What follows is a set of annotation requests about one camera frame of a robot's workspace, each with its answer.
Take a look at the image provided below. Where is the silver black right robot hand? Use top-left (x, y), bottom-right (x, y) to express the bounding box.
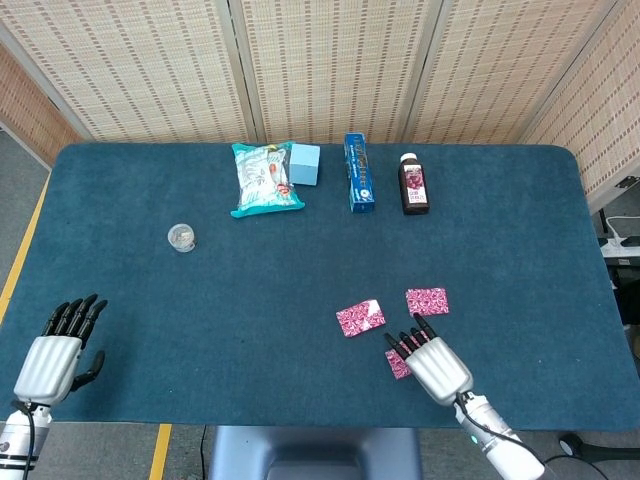
top-left (383, 313), bottom-right (474, 405)

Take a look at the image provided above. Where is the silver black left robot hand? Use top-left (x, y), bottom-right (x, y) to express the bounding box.
top-left (13, 293), bottom-right (109, 405)

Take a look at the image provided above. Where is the black wheeled stand base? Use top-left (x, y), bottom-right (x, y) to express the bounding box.
top-left (558, 432), bottom-right (640, 464)

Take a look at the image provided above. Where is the grey blue robot torso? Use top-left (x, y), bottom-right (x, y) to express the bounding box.
top-left (207, 426), bottom-right (422, 480)

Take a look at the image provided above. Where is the small clear plastic jar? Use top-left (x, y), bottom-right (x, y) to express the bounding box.
top-left (167, 223), bottom-right (198, 255)

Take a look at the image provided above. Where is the dark juice bottle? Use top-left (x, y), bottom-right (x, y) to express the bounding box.
top-left (397, 152), bottom-right (431, 216)

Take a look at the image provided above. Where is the teal felt table cover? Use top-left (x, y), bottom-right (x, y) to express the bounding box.
top-left (0, 142), bottom-right (640, 431)

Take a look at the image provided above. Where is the black floor equipment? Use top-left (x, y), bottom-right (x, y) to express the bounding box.
top-left (607, 252), bottom-right (640, 329)

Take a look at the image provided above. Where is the long blue cardboard box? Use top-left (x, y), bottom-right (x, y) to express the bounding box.
top-left (343, 132), bottom-right (376, 214)

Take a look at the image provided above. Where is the white power strip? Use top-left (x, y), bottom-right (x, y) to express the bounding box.
top-left (598, 234), bottom-right (640, 251)

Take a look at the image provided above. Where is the light blue cube box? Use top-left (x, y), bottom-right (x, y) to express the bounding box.
top-left (288, 142), bottom-right (322, 188)

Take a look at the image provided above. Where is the woven bamboo screen panel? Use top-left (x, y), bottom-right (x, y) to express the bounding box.
top-left (0, 0), bottom-right (259, 145)
top-left (517, 0), bottom-right (640, 214)
top-left (227, 0), bottom-right (444, 145)
top-left (0, 42), bottom-right (84, 166)
top-left (404, 0), bottom-right (626, 146)

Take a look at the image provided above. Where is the teal white snack bag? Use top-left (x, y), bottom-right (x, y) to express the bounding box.
top-left (230, 141), bottom-right (307, 220)

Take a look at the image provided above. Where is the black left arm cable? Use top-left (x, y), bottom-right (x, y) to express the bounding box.
top-left (12, 399), bottom-right (39, 474)

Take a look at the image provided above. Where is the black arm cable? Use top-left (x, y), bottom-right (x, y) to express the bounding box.
top-left (12, 399), bottom-right (39, 474)
top-left (458, 393), bottom-right (545, 462)

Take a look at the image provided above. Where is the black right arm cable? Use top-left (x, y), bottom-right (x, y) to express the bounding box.
top-left (458, 393), bottom-right (545, 462)

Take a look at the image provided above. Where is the white power cable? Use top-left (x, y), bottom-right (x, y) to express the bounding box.
top-left (604, 214), bottom-right (640, 239)

